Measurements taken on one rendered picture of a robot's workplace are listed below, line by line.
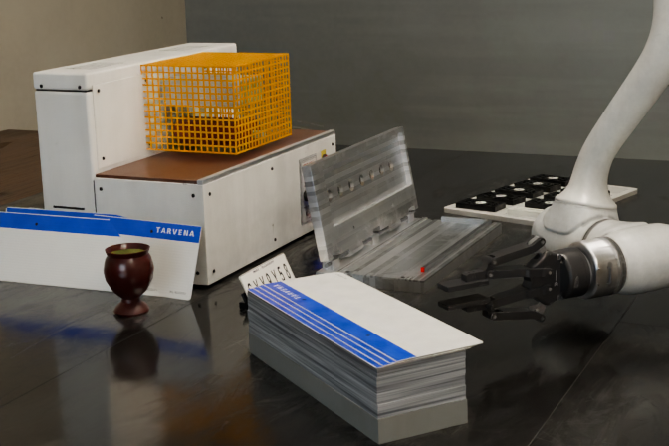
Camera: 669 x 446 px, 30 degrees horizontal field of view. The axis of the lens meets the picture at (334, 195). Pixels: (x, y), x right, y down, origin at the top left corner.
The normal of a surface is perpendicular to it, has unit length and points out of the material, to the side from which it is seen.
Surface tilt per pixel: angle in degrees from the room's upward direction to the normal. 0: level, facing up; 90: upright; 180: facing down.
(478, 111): 90
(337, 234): 80
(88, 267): 63
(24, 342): 0
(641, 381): 0
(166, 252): 69
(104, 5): 90
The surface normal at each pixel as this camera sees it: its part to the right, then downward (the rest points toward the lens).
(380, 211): 0.88, -0.11
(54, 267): -0.36, -0.25
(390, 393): 0.46, 0.18
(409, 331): -0.04, -0.98
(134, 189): -0.42, 0.21
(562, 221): -0.82, -0.20
